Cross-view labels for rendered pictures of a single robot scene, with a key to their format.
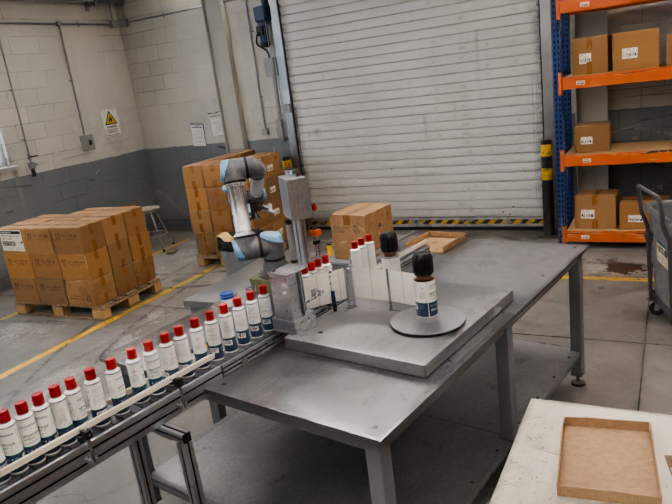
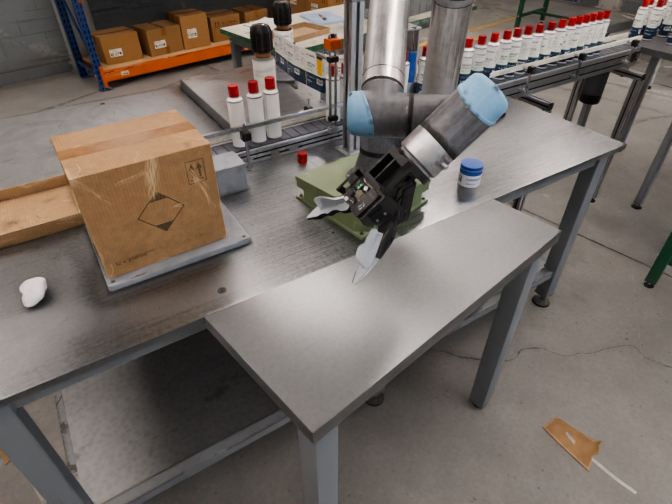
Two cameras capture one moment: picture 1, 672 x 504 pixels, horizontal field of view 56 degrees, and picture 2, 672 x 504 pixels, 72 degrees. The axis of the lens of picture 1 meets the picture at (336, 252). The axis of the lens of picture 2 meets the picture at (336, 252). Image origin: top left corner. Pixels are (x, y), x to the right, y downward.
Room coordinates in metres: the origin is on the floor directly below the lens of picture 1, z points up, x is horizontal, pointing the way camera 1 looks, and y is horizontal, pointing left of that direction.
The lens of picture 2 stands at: (4.44, 0.60, 1.59)
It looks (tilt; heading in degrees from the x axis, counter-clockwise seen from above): 39 degrees down; 199
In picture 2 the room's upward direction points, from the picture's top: straight up
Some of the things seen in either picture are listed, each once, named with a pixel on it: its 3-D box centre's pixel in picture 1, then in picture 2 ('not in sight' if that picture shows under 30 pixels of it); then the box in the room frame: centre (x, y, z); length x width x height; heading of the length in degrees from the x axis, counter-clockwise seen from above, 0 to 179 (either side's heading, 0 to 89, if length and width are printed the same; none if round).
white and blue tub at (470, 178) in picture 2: (227, 298); (470, 173); (3.07, 0.58, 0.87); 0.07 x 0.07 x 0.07
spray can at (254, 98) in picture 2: (362, 257); (256, 112); (3.10, -0.13, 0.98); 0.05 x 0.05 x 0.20
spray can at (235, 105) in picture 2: (370, 253); (236, 116); (3.15, -0.18, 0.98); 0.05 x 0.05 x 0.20
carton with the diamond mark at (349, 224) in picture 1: (362, 230); (143, 190); (3.64, -0.18, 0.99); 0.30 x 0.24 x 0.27; 142
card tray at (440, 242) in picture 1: (435, 241); (17, 212); (3.68, -0.61, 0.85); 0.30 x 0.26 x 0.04; 141
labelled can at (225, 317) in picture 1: (227, 328); (465, 63); (2.35, 0.47, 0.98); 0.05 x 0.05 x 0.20
